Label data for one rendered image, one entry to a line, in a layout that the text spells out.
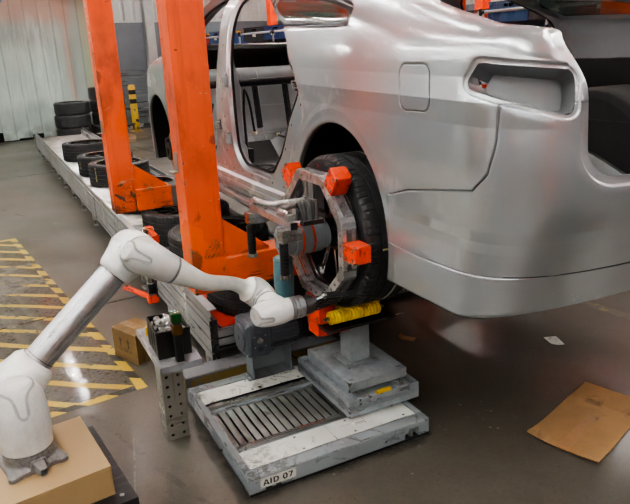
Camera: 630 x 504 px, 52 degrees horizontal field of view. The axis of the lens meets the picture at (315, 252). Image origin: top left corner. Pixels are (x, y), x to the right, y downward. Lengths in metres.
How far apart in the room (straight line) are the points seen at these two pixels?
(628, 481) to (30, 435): 2.12
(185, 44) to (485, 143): 1.44
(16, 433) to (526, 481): 1.81
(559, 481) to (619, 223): 1.08
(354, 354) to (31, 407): 1.43
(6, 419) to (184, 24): 1.68
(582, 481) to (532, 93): 1.48
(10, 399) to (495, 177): 1.57
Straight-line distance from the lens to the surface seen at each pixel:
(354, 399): 2.85
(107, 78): 4.76
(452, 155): 2.04
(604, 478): 2.81
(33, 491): 2.16
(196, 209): 2.95
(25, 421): 2.15
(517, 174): 1.93
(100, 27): 4.77
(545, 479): 2.74
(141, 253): 2.14
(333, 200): 2.50
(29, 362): 2.32
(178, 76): 2.87
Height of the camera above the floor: 1.60
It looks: 17 degrees down
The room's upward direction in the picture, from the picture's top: 2 degrees counter-clockwise
